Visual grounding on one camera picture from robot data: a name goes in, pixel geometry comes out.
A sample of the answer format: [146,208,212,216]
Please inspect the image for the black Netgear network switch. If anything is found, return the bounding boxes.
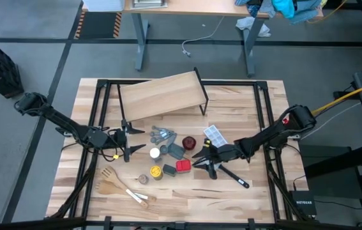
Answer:
[288,190,318,217]

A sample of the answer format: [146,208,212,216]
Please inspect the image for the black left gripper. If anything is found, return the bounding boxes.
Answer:
[107,119,147,163]

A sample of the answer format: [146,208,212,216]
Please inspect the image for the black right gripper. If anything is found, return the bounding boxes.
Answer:
[192,138,241,180]

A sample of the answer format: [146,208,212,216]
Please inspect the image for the white-lid bagel seasoning jar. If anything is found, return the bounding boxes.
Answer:
[149,146,163,162]

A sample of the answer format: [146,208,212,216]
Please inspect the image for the white floor cable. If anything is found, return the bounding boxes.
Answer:
[181,15,225,58]

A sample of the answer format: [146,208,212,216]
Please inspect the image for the thin yellow cable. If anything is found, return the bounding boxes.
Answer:
[306,0,349,25]

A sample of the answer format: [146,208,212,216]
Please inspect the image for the black hazard-striped floor mat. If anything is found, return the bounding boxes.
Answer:
[74,11,123,40]

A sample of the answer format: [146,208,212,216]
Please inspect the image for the green black pepper tin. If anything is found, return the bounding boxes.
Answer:
[162,164,177,178]

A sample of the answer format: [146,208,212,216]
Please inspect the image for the wooden salad fork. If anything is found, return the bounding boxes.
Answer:
[100,165,149,210]

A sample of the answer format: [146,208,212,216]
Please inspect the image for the dark red apple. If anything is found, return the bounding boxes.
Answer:
[181,135,197,151]

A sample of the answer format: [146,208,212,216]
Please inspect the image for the black aluminium table frame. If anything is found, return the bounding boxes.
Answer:
[45,78,317,230]

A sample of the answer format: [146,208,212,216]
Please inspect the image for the blue plaid cloth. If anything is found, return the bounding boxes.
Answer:
[234,0,277,19]

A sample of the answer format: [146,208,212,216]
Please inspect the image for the wooden desk grey legs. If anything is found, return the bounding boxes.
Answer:
[81,0,324,77]

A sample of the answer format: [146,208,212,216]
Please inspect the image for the clear ice cube tray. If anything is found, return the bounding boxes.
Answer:
[202,124,227,148]

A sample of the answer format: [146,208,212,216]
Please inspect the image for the teal cloth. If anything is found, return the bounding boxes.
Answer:
[271,0,296,19]

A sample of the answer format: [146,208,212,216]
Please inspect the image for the white cloth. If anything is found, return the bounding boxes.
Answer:
[235,16,271,38]

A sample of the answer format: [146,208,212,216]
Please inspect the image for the yellow-lid spice jar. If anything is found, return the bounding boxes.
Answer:
[149,165,164,181]

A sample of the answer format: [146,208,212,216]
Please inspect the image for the wooden salad spoon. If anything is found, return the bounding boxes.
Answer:
[96,180,157,203]

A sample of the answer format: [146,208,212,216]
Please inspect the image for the wooden shelf black metal legs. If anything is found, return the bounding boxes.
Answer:
[116,66,209,124]

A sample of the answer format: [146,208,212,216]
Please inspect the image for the white storage box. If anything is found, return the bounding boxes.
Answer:
[82,0,126,13]

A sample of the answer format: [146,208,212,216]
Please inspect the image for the large grey measuring spoon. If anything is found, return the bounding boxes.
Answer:
[149,132,177,144]

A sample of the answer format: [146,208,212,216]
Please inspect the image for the tiny grey measuring spoon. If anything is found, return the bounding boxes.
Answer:
[156,134,177,146]

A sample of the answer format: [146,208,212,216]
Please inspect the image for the thick yellow hose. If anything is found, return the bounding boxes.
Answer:
[313,77,362,115]

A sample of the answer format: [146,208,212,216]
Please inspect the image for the stack of books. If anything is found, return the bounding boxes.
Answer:
[131,0,169,10]

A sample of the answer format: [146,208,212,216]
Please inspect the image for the black crate red panel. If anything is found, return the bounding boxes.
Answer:
[0,34,25,99]

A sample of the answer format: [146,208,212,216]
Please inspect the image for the black-handled kitchen utensil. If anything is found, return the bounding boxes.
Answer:
[217,164,251,189]

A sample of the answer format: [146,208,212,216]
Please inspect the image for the red-lid smoked paprika tin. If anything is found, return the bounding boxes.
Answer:
[175,159,192,174]

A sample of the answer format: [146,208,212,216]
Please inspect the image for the light blue denim cloth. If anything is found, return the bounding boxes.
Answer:
[289,0,324,26]

